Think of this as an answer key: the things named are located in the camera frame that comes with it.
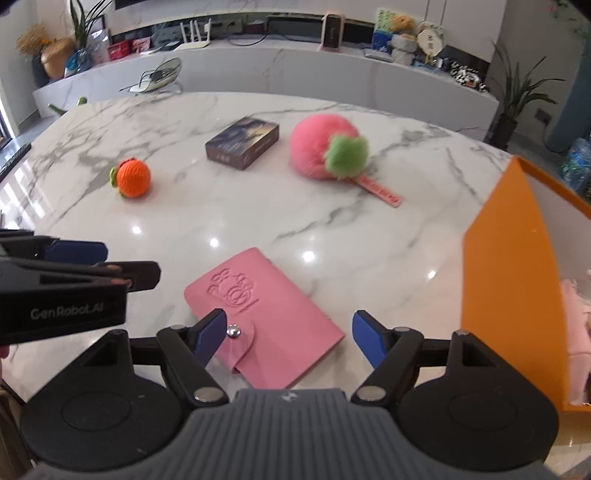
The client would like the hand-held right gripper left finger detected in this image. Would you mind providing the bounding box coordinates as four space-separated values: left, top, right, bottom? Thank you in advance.
88 308 230 408

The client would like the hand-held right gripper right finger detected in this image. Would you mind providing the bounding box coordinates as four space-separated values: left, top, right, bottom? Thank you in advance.
351 310 496 408

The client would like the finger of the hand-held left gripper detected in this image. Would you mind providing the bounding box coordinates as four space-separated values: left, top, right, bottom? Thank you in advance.
0 231 110 267
0 260 162 293

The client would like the pink snap card wallet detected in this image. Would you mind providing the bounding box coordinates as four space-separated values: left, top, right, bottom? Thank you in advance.
185 247 346 389

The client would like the orange cardboard box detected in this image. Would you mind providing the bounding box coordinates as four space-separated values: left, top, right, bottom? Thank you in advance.
462 156 591 414

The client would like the pink fabric pouch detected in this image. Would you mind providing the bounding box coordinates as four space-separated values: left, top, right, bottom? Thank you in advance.
560 277 591 403

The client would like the orange crochet fruit toy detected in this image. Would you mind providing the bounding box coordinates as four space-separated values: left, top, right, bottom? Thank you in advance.
109 158 152 199

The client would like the black remote control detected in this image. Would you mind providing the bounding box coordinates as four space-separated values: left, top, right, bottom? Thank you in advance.
0 143 32 179

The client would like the green bird toy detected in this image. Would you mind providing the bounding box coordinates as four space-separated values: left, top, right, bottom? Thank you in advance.
48 97 89 116

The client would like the dark printed card box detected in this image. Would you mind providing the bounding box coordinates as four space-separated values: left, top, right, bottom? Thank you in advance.
205 117 280 171

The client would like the plant in blue glass vase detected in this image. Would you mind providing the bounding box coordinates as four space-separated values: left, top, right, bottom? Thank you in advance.
65 0 114 77

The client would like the brown gourd vase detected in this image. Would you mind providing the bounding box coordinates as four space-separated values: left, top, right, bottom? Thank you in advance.
16 23 77 80

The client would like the standing photo card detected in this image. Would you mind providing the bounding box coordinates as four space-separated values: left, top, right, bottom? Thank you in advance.
90 30 112 64

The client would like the white wifi router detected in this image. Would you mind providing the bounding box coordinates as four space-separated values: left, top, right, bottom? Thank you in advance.
175 18 212 51

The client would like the white marble television cabinet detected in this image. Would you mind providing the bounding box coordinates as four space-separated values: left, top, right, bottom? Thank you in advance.
32 39 500 139

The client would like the long-leaf potted plant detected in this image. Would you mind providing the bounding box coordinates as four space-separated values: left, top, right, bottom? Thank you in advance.
489 41 567 151

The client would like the blue water jug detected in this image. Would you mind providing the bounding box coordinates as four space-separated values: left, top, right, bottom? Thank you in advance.
558 137 591 204

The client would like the black and white toy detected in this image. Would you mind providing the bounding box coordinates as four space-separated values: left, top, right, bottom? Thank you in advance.
449 62 488 93

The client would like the grey knitted pot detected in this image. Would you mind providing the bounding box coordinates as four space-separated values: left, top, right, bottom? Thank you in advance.
390 34 419 64

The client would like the pink space heater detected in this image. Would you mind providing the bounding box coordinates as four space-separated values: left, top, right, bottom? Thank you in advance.
321 13 346 51

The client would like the brown teddy bear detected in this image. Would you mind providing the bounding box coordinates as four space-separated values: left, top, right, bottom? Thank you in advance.
390 14 419 38

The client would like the white stool with cables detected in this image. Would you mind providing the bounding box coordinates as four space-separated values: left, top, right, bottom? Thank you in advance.
121 58 184 96

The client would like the pink fluffy strawberry keychain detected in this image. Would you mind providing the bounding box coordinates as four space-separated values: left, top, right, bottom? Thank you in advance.
290 114 403 209

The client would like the black power cable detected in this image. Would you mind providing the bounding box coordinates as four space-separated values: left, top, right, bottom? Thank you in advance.
228 31 269 47

